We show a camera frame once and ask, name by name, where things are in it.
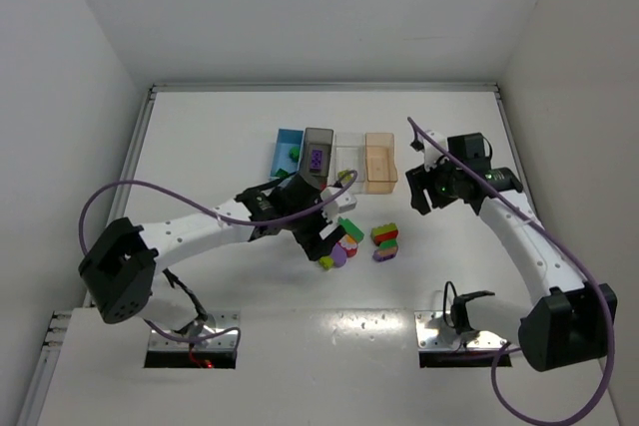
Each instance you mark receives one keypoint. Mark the green number lego brick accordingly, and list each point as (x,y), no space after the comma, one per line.
(351,229)

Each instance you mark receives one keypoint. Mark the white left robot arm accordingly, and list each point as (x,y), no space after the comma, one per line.
(127,270)

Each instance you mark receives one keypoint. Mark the small green lego brick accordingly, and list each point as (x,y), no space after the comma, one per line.
(295,153)

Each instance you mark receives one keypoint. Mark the red flower lego brick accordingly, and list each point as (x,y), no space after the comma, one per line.
(349,248)

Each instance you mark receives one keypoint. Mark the clear transparent container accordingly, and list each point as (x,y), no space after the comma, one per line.
(349,155)

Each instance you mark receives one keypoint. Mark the lime lego brick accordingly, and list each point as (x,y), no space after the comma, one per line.
(326,262)

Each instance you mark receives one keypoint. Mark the purple rounded lego brick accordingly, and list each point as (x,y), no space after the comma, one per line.
(338,256)

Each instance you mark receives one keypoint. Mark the lime green lego stack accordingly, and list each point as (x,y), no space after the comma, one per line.
(384,235)

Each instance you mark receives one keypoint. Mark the amber transparent container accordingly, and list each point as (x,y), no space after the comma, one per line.
(380,169)

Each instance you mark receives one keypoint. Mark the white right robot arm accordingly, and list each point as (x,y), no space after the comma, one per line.
(569,315)

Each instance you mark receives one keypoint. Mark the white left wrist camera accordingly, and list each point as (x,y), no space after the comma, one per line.
(342,204)

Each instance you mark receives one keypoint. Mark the blue container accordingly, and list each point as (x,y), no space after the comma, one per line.
(285,140)

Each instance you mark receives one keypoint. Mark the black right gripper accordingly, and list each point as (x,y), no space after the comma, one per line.
(421,186)

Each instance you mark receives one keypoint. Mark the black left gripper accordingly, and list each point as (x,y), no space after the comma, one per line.
(314,232)

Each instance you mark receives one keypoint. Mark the dark green lego brick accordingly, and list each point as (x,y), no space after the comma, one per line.
(281,174)

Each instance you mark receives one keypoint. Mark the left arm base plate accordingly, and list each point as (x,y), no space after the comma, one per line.
(219,334)

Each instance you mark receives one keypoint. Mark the smoky grey container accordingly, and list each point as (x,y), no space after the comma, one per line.
(317,138)

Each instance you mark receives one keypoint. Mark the purple butterfly lego brick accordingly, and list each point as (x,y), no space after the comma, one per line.
(381,255)

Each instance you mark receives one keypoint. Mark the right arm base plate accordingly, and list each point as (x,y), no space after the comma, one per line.
(435,334)

